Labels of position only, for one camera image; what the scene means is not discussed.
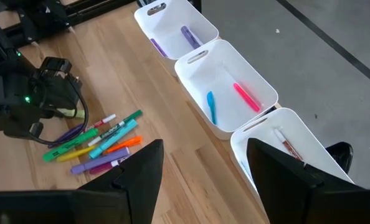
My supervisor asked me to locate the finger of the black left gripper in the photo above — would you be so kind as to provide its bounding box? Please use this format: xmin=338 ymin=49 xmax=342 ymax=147
xmin=40 ymin=107 xmax=64 ymax=120

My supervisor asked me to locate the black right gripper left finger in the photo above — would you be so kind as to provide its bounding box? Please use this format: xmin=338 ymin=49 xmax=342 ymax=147
xmin=0 ymin=138 xmax=165 ymax=224

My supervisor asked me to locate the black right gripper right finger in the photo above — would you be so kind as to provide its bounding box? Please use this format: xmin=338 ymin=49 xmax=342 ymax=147
xmin=246 ymin=138 xmax=370 ymax=224

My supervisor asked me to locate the pale green chunky marker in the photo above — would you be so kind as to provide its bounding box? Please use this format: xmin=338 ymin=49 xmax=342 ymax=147
xmin=59 ymin=107 xmax=87 ymax=120

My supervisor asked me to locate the slim purple highlighter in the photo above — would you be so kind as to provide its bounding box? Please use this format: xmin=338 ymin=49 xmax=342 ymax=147
xmin=149 ymin=37 xmax=168 ymax=58
xmin=47 ymin=123 xmax=85 ymax=149

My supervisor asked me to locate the green chunky highlighter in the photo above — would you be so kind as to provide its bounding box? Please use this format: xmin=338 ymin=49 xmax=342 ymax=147
xmin=42 ymin=128 xmax=100 ymax=163

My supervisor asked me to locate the purple whiteboard marker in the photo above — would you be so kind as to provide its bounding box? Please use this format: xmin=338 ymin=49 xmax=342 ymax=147
xmin=88 ymin=155 xmax=131 ymax=175

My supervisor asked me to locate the lavender chunky marker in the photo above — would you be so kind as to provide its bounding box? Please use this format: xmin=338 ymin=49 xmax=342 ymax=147
xmin=70 ymin=147 xmax=131 ymax=175

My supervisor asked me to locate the yellow highlighter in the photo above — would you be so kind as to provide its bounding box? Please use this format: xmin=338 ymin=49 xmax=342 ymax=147
xmin=55 ymin=145 xmax=96 ymax=163

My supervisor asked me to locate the brown whiteboard marker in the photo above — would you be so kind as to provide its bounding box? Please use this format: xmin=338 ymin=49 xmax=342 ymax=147
xmin=273 ymin=127 xmax=305 ymax=162

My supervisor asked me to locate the orange highlighter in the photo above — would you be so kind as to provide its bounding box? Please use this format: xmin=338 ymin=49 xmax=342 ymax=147
xmin=105 ymin=135 xmax=143 ymax=156

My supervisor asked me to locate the red whiteboard marker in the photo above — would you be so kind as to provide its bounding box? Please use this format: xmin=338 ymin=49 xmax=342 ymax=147
xmin=87 ymin=113 xmax=118 ymax=131

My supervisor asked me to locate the teal chunky highlighter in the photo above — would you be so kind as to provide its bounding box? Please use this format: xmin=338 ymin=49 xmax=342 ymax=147
xmin=88 ymin=119 xmax=139 ymax=160

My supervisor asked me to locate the green whiteboard marker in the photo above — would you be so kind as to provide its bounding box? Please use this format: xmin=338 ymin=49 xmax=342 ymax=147
xmin=87 ymin=109 xmax=143 ymax=147

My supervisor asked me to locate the pink highlighter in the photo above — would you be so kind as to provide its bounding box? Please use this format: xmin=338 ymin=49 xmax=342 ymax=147
xmin=232 ymin=82 xmax=263 ymax=113

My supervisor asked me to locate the slim blue highlighter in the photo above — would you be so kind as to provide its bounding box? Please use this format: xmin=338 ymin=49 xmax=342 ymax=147
xmin=206 ymin=90 xmax=218 ymax=126

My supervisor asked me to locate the purple chunky marker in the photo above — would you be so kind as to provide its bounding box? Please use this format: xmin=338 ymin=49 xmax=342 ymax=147
xmin=180 ymin=25 xmax=202 ymax=50

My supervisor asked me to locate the white plastic bin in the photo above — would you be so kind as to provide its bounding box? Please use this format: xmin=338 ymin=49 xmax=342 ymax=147
xmin=229 ymin=107 xmax=354 ymax=218
xmin=174 ymin=39 xmax=280 ymax=141
xmin=133 ymin=0 xmax=220 ymax=78

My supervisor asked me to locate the black table clamp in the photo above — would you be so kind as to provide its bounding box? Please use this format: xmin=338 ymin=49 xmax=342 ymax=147
xmin=326 ymin=141 xmax=354 ymax=175
xmin=187 ymin=0 xmax=203 ymax=14

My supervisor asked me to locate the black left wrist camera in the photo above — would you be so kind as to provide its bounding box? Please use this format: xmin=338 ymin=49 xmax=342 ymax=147
xmin=37 ymin=56 xmax=74 ymax=82

